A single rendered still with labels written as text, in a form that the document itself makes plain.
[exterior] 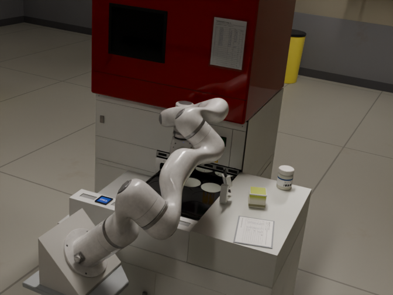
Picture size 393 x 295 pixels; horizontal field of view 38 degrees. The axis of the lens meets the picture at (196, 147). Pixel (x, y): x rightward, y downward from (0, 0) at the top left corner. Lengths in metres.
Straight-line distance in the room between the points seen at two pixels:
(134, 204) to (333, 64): 6.84
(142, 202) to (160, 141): 1.04
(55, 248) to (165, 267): 0.49
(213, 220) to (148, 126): 0.76
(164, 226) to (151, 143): 1.07
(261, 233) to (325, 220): 2.28
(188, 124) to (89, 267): 0.63
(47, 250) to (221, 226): 0.68
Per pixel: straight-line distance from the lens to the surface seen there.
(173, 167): 1.95
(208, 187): 2.69
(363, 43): 8.34
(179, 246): 2.26
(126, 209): 1.85
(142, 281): 2.43
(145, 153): 2.90
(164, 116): 2.46
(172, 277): 2.34
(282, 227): 2.30
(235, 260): 2.19
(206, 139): 2.07
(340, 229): 4.41
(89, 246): 2.04
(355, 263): 4.05
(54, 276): 2.09
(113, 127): 2.95
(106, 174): 3.08
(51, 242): 2.08
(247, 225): 2.27
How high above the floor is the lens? 2.09
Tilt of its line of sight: 22 degrees down
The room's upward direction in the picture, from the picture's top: 5 degrees clockwise
